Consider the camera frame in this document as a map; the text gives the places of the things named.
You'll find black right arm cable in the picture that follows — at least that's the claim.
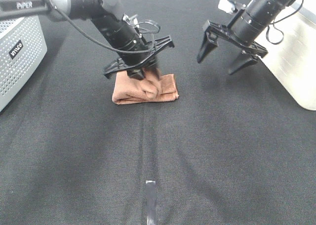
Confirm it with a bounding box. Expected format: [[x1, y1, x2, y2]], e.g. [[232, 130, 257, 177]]
[[265, 0, 305, 45]]

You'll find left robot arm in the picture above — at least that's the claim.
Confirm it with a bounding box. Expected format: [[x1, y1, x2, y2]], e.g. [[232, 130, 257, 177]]
[[0, 0, 174, 80]]

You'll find grey perforated plastic basket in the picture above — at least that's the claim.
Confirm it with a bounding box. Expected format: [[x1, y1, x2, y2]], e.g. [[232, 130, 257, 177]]
[[0, 16, 47, 110]]

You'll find brown towel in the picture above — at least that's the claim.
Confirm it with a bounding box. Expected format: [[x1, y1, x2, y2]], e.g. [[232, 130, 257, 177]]
[[112, 71, 179, 105]]

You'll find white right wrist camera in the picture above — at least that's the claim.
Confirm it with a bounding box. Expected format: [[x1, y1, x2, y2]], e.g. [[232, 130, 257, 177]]
[[218, 0, 246, 15]]

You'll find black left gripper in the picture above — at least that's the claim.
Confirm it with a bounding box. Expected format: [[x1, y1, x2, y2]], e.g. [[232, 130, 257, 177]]
[[103, 36, 174, 81]]

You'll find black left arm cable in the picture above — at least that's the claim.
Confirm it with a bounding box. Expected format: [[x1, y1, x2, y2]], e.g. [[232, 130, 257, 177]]
[[29, 0, 161, 54]]

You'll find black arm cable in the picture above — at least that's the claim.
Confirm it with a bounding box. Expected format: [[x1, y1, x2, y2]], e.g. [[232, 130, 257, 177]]
[[265, 0, 305, 45], [29, 0, 161, 54]]

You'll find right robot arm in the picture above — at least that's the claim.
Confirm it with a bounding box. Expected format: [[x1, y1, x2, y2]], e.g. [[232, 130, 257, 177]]
[[197, 0, 296, 75]]

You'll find black table cloth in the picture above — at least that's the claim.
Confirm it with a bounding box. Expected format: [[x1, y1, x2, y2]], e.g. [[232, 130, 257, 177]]
[[0, 0, 316, 225]]

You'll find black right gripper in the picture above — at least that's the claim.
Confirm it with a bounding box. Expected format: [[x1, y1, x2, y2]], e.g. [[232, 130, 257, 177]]
[[197, 20, 268, 75]]

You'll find white plastic storage bin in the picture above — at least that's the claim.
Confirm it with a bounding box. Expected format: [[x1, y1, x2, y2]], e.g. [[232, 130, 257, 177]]
[[256, 1, 316, 111]]

